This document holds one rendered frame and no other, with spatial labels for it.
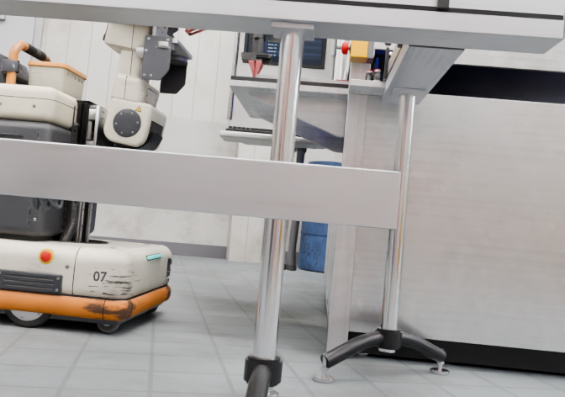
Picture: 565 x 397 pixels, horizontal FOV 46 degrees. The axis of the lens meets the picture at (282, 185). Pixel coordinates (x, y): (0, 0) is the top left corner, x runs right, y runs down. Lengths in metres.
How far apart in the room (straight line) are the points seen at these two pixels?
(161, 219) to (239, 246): 0.78
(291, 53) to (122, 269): 1.09
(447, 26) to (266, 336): 0.73
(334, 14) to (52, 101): 1.27
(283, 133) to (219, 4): 0.30
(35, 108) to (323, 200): 1.31
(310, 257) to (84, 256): 3.69
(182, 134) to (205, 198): 5.03
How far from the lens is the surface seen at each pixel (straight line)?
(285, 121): 1.40
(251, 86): 2.24
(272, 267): 1.39
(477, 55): 2.29
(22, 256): 2.36
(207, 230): 6.39
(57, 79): 2.59
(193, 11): 1.44
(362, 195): 1.37
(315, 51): 3.29
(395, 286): 1.97
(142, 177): 1.42
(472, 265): 2.23
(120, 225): 6.38
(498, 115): 2.27
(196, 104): 6.47
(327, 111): 2.30
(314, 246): 5.75
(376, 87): 2.09
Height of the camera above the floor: 0.43
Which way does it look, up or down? 3 degrees up
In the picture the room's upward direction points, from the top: 5 degrees clockwise
